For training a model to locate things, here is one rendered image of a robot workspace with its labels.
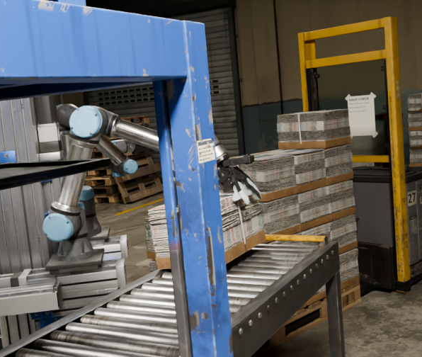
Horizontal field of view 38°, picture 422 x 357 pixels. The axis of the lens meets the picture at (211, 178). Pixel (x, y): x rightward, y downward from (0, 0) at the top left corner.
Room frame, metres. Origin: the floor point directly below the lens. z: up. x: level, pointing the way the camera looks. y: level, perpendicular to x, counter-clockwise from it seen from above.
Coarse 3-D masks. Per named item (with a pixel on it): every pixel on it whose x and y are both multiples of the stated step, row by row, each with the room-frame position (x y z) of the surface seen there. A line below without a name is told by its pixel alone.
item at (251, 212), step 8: (232, 192) 2.34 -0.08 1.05; (256, 200) 2.39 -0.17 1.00; (248, 208) 2.32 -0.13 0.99; (256, 208) 2.38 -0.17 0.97; (248, 216) 2.31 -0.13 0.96; (256, 216) 2.38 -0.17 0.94; (248, 224) 2.30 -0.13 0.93; (256, 224) 2.37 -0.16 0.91; (248, 232) 2.29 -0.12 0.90; (256, 232) 2.35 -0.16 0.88
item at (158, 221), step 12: (228, 204) 2.19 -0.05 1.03; (156, 216) 2.20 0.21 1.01; (228, 216) 2.17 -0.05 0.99; (156, 228) 2.21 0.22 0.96; (228, 228) 2.16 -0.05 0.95; (156, 240) 2.22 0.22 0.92; (168, 240) 2.19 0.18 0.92; (228, 240) 2.15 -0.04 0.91; (156, 252) 2.22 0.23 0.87; (168, 252) 2.20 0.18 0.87
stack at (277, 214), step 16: (304, 192) 3.57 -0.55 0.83; (320, 192) 3.67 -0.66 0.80; (272, 208) 3.35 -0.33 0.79; (288, 208) 3.46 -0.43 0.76; (304, 208) 3.56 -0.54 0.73; (320, 208) 3.66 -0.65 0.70; (272, 224) 3.35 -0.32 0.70; (288, 224) 3.44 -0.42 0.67; (320, 288) 3.62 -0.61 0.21; (320, 304) 3.61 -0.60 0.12; (288, 320) 3.39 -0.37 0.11; (320, 320) 3.60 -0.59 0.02; (272, 336) 3.29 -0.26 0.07; (288, 336) 3.38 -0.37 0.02; (256, 352) 3.20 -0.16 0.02
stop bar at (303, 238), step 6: (270, 234) 2.56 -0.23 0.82; (276, 234) 2.55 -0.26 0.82; (282, 240) 2.51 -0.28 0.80; (288, 240) 2.50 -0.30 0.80; (294, 240) 2.49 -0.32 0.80; (300, 240) 2.47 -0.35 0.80; (306, 240) 2.46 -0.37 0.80; (312, 240) 2.45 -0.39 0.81; (318, 240) 2.44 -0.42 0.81; (324, 240) 2.42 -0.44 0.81
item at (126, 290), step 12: (144, 276) 2.15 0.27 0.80; (156, 276) 2.14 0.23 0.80; (120, 288) 2.03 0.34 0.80; (132, 288) 2.02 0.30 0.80; (96, 300) 1.92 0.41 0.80; (108, 300) 1.90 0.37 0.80; (84, 312) 1.81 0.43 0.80; (60, 324) 1.72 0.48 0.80; (36, 336) 1.64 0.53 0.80; (48, 336) 1.65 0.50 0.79; (12, 348) 1.56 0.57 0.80
